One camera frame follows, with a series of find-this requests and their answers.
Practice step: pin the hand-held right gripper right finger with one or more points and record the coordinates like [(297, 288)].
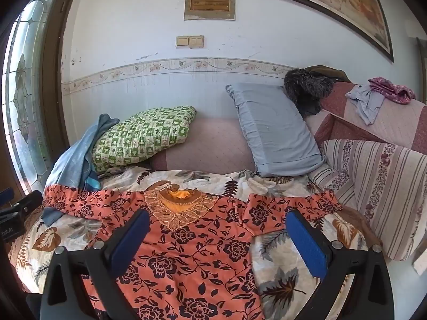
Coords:
[(307, 243)]

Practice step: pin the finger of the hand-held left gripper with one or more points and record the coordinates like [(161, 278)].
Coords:
[(28, 201)]

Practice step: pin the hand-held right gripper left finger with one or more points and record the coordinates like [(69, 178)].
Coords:
[(128, 243)]

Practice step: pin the orange floral garment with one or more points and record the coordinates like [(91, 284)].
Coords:
[(186, 240)]

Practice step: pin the cream leaf-print blanket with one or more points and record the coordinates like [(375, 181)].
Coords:
[(277, 273)]

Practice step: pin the blue towel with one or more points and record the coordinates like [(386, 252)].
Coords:
[(71, 163)]

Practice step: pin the blue striped sweater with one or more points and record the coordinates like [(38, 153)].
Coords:
[(90, 181)]

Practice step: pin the striped floral cushion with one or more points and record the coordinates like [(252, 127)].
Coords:
[(383, 180)]

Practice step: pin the green checked pillow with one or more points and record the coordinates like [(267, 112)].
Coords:
[(143, 133)]

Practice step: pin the wooden door with glass pane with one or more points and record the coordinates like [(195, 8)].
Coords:
[(23, 90)]

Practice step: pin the grey-blue pillow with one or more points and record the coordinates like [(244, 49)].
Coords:
[(277, 130)]

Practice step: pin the mauve pillow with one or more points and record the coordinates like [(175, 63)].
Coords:
[(213, 143)]

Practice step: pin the light grey garment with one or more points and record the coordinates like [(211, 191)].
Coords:
[(367, 103)]

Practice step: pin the dark fur-trimmed coat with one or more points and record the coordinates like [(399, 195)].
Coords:
[(307, 86)]

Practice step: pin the pink floral garment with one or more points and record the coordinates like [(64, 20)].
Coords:
[(390, 90)]

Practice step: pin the beige wall switch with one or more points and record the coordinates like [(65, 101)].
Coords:
[(196, 41), (182, 41)]

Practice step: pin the beige wall panel box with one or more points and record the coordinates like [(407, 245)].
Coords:
[(210, 3)]

